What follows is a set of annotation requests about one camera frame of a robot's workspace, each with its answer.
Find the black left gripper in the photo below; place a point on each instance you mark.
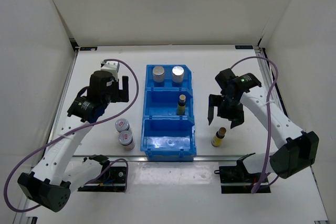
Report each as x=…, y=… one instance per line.
x=121, y=95

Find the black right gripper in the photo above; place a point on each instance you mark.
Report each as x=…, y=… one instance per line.
x=237, y=117

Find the red-label jar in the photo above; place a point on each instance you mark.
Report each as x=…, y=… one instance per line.
x=126, y=140
x=122, y=125

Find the yellow sauce bottle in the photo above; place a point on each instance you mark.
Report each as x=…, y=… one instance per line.
x=218, y=137
x=181, y=105

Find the silver-lid pepper shaker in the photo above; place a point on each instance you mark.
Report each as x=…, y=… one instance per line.
x=158, y=73

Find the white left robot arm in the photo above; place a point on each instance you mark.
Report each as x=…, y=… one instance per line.
x=49, y=184

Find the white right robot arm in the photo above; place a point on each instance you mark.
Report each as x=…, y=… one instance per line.
x=296, y=149

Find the blue three-compartment plastic bin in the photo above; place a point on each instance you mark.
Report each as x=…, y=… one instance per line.
x=165, y=135

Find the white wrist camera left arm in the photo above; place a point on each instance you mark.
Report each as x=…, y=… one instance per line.
x=111, y=67

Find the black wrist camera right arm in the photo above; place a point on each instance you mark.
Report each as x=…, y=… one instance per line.
x=224, y=77

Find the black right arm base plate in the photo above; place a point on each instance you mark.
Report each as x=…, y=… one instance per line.
x=233, y=180

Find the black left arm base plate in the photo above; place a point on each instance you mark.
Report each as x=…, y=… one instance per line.
x=113, y=181

